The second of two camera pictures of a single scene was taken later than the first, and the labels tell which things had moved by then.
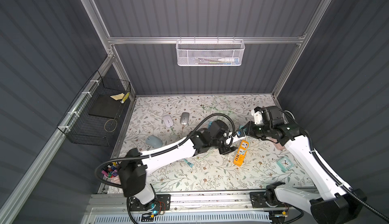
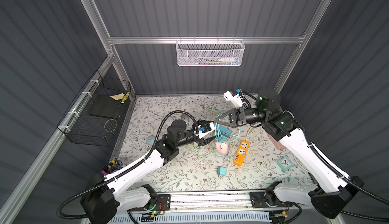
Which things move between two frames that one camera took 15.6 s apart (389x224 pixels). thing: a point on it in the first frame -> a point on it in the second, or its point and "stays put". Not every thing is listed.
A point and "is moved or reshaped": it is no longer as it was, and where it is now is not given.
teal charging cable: [188, 163] is moved or reshaped
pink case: [277, 145] stays put
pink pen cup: [110, 172] stays put
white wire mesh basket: [209, 52] stays put
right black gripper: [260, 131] -> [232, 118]
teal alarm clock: [284, 163] stays put
